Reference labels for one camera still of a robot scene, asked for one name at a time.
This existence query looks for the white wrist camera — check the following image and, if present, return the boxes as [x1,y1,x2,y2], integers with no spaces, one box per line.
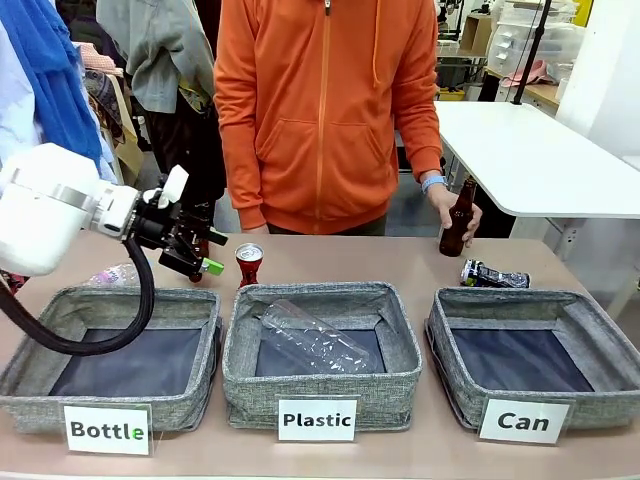
[142,164,191,211]

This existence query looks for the person's left hand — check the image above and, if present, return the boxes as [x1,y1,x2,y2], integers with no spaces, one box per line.
[430,182,484,249]

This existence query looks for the black hanging garment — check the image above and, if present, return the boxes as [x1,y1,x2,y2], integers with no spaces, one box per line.
[143,93,229,226]

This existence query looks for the cardboard box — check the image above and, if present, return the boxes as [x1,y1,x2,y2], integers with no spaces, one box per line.
[459,13,494,52]

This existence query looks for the clear plastic storage drawers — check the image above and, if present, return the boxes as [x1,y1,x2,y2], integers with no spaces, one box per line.
[486,18,587,77]

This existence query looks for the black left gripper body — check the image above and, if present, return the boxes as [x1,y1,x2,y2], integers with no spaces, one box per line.
[130,191,209,262]

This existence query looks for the dark blue crushed can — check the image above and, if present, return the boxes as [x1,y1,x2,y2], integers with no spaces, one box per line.
[459,258,532,290]

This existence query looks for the grey basket labelled Can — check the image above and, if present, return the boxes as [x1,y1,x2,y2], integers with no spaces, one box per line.
[424,285,640,432]

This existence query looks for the white Bottle label sign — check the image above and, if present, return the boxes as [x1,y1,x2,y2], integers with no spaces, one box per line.
[62,403,153,457]

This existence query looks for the grey hanging jacket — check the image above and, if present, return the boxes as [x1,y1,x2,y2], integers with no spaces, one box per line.
[95,0,218,115]

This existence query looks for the black braided cable hose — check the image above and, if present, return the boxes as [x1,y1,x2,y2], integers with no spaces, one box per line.
[0,236,157,358]

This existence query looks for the pink cloth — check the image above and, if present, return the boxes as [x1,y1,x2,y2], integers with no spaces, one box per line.
[499,59,557,88]

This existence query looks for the person torso orange hoodie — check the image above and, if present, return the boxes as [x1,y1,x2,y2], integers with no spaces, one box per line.
[212,0,444,236]

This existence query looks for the white hanging shirt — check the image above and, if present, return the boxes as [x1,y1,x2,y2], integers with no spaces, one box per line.
[0,23,47,164]

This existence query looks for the brown glass bottle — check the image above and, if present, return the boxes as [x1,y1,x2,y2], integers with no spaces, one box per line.
[438,177,479,259]

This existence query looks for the black stand pole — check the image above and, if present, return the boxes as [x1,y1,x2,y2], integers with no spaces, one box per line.
[511,0,553,106]

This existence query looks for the red crushed drink can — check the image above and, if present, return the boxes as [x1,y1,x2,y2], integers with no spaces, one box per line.
[234,242,265,289]

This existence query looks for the person's right forearm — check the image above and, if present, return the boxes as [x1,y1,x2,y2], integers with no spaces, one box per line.
[218,119,269,232]

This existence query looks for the blue hanging cloth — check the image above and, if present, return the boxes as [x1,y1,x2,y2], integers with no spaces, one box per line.
[0,0,104,167]

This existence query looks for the person's left forearm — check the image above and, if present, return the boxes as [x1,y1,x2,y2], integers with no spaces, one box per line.
[397,94,445,184]

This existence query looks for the white Can label sign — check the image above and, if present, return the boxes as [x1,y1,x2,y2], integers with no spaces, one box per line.
[476,397,573,446]

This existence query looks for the grey basket labelled Plastic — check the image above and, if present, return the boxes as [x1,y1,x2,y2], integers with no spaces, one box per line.
[221,280,423,434]

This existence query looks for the crushed bottle with pink label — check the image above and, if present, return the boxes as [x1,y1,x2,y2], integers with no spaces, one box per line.
[81,261,143,289]

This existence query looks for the white Plastic label sign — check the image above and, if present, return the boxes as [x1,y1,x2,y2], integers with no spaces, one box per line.
[276,396,358,443]

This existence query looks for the patterned brown hanging cloth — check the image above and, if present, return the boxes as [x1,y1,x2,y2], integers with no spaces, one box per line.
[81,66,127,145]

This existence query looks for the white side table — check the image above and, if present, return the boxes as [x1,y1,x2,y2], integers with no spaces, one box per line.
[433,100,640,321]

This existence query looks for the clear plastic bottle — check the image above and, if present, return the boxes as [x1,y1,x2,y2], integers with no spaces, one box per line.
[259,298,372,376]

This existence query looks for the grey basket labelled Bottle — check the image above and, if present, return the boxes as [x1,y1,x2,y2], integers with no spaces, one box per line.
[0,284,224,436]

